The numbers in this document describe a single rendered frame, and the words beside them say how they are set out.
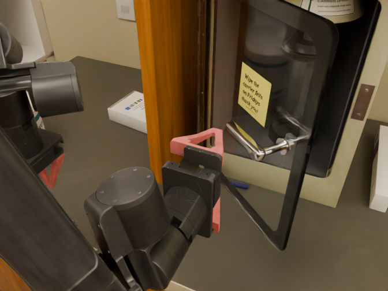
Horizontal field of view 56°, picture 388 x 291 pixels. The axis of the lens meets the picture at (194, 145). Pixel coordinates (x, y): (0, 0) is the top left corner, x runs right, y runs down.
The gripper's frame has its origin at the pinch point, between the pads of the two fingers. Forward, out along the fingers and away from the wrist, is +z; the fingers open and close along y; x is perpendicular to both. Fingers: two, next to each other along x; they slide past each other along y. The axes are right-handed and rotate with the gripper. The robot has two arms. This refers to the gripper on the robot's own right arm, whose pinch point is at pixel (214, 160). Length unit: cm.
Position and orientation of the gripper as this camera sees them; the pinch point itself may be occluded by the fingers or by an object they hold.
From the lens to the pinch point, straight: 51.5
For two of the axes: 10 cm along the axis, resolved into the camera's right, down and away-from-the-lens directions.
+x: -9.1, -2.5, 3.3
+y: -0.1, -7.9, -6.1
